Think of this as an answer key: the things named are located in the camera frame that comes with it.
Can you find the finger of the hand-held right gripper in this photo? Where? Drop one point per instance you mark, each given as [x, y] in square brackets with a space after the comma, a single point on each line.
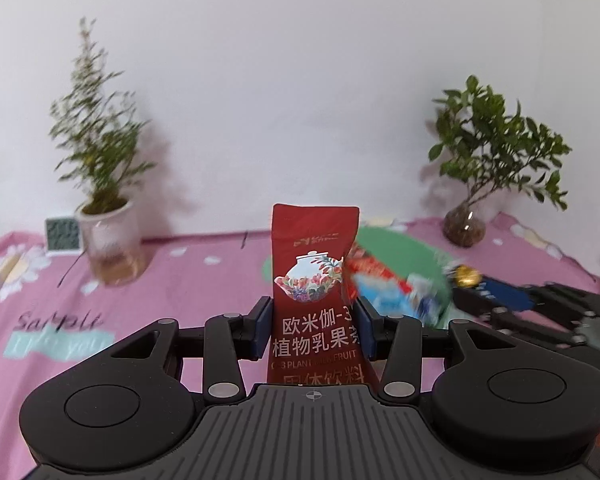
[507, 294]
[535, 327]

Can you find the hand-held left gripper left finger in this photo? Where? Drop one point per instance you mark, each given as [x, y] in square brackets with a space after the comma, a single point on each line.
[262, 327]

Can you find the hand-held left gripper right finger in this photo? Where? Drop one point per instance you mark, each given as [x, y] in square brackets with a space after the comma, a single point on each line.
[366, 332]

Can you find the gold foil chocolate ball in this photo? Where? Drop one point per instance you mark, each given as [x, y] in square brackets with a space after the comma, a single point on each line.
[467, 275]

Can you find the dark red teapot-print sachet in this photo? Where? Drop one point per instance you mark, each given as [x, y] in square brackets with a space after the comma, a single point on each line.
[315, 270]

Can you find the green plastic bowl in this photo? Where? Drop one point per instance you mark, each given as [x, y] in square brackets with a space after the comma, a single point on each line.
[405, 255]

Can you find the blue white snack packet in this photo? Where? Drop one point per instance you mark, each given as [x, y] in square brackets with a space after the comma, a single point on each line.
[420, 302]

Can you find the red packet with white letters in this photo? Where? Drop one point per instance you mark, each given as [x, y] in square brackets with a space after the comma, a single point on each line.
[377, 267]

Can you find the pink printed tablecloth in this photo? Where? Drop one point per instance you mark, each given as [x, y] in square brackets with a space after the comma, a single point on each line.
[190, 280]

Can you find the leafy plant in glass vase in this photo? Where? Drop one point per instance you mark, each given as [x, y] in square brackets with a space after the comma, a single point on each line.
[495, 145]

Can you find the white digital clock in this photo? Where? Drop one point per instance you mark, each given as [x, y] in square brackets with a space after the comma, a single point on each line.
[64, 236]

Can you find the left potted plant glass jar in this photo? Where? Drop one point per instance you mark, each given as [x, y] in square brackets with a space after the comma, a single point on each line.
[100, 150]

